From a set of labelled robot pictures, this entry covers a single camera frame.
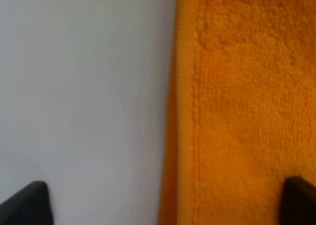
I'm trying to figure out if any orange terry towel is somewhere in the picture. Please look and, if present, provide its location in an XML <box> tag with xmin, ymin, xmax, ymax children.
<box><xmin>158</xmin><ymin>0</ymin><xmax>316</xmax><ymax>225</ymax></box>

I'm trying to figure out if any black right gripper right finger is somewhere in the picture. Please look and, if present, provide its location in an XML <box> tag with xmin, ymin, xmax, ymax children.
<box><xmin>280</xmin><ymin>177</ymin><xmax>316</xmax><ymax>225</ymax></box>

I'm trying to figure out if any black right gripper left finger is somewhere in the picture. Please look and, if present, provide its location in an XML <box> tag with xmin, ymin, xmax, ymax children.
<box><xmin>0</xmin><ymin>181</ymin><xmax>54</xmax><ymax>225</ymax></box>

